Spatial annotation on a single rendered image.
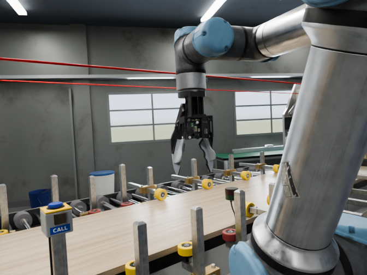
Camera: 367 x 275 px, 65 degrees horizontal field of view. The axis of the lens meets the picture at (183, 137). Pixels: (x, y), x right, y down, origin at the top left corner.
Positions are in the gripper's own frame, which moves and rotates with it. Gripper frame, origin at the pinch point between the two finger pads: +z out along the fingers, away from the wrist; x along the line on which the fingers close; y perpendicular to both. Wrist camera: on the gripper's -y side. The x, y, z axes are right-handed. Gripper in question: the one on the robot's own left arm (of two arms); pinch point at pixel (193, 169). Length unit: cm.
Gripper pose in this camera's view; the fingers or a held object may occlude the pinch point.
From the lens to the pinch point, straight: 75.9
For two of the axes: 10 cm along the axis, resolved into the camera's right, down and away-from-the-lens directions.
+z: 0.5, 10.0, 0.5
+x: 9.7, -0.6, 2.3
